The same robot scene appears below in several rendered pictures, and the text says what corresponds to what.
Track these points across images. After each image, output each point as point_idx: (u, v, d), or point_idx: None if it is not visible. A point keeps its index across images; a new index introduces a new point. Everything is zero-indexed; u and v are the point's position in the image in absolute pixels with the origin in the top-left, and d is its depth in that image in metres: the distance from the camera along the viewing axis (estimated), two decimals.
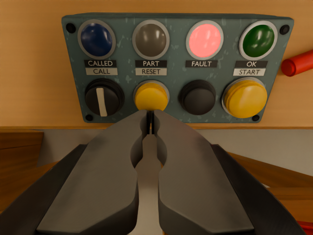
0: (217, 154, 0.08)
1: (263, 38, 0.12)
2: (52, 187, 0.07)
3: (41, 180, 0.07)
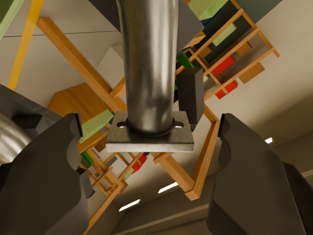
0: (289, 174, 0.07)
1: None
2: None
3: None
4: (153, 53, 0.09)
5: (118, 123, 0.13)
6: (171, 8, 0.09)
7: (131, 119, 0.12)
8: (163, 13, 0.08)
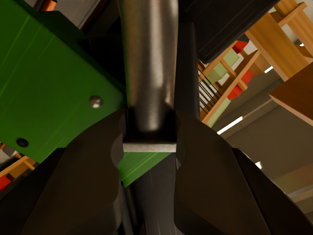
0: (238, 157, 0.08)
1: None
2: (30, 193, 0.06)
3: (17, 188, 0.07)
4: (153, 53, 0.09)
5: None
6: (171, 10, 0.09)
7: (131, 119, 0.12)
8: (164, 14, 0.09)
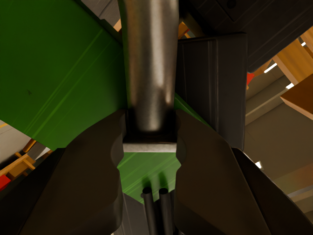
0: (238, 157, 0.08)
1: None
2: (30, 194, 0.06)
3: (17, 188, 0.07)
4: (153, 54, 0.09)
5: None
6: (172, 10, 0.09)
7: (131, 120, 0.12)
8: (164, 14, 0.09)
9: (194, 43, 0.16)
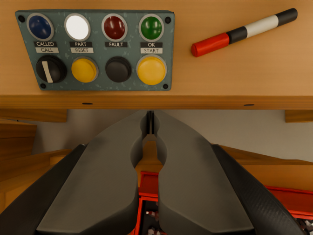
0: (217, 154, 0.08)
1: (153, 26, 0.18)
2: (52, 187, 0.07)
3: (41, 180, 0.07)
4: None
5: None
6: None
7: None
8: None
9: None
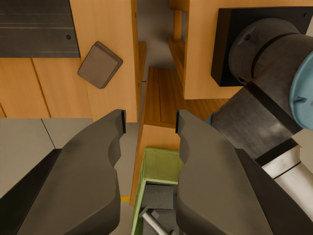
0: (241, 158, 0.08)
1: None
2: (27, 195, 0.06)
3: (14, 190, 0.06)
4: None
5: None
6: None
7: None
8: None
9: None
